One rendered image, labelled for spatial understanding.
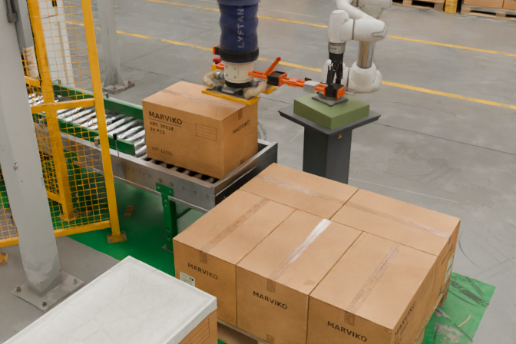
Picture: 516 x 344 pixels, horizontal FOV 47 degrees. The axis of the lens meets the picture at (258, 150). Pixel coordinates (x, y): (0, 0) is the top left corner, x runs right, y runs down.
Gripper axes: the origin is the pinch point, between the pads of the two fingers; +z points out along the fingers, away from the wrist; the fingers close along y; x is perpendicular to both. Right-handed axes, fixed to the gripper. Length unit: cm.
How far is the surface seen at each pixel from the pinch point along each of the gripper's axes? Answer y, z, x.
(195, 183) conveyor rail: 35, 61, -68
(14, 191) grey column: 110, 50, -131
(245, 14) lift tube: 7, -34, -51
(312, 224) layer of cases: 30, 66, 6
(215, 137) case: 18, 38, -66
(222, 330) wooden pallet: 76, 119, -21
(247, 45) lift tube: 7, -17, -50
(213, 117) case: 18, 26, -66
